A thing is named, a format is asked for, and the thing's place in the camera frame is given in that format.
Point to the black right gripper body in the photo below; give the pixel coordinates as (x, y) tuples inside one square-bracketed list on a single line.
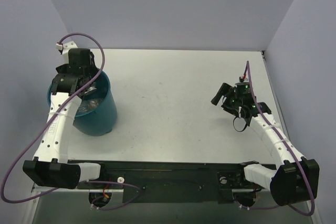
[(228, 94)]

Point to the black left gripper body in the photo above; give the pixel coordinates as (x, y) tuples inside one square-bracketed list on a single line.
[(85, 82)]

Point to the clear plastic bottle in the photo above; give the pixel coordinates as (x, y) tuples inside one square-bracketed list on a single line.
[(90, 100)]

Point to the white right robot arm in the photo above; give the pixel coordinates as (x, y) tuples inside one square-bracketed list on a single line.
[(296, 177)]

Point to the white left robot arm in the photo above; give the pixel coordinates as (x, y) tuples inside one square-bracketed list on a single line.
[(49, 166)]

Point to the teal plastic bin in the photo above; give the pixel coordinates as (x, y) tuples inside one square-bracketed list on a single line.
[(98, 122)]

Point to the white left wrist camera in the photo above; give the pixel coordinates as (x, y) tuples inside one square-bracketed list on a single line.
[(63, 48)]

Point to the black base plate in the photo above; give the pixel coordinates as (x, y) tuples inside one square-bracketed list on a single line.
[(161, 182)]

